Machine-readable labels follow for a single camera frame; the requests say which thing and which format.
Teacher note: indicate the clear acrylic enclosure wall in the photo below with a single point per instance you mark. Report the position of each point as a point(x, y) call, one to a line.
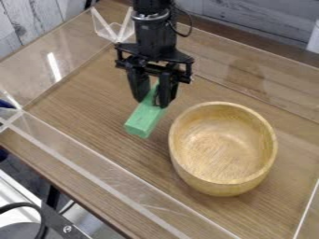
point(65, 133)

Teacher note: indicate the black metal bracket with screw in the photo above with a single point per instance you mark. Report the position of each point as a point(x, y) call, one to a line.
point(57, 226)

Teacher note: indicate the green rectangular block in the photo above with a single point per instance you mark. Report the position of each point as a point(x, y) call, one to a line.
point(145, 116)

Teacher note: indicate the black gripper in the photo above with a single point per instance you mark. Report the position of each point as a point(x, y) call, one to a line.
point(155, 56)

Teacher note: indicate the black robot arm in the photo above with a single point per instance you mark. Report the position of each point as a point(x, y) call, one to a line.
point(151, 7)

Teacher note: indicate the wooden brown bowl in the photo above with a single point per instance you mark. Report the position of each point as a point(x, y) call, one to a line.
point(223, 148)

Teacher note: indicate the blue object at left edge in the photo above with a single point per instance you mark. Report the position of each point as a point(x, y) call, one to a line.
point(5, 104)

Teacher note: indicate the black table leg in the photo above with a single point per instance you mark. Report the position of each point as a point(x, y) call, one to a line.
point(53, 197)

